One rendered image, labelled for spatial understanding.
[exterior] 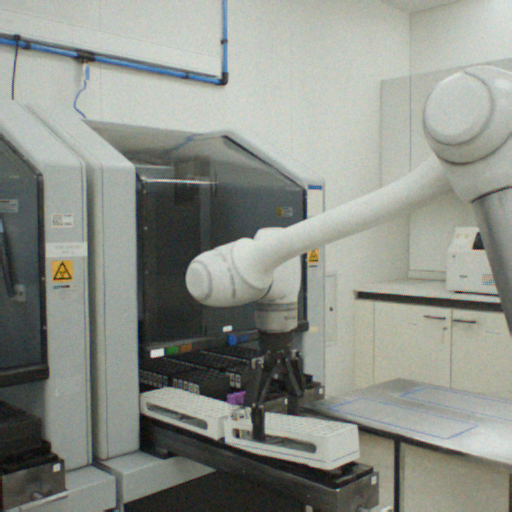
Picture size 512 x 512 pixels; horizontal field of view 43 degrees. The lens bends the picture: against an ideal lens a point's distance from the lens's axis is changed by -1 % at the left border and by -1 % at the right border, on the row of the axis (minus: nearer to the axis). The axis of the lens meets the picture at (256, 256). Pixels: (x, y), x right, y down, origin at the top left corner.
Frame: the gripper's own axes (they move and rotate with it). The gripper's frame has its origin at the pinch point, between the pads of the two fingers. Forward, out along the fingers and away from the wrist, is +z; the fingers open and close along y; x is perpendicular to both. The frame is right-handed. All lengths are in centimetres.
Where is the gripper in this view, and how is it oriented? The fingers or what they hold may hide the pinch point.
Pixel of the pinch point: (276, 423)
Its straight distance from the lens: 144.6
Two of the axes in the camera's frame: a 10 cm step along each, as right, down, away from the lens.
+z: 0.1, 10.0, 0.5
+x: -7.1, -0.3, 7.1
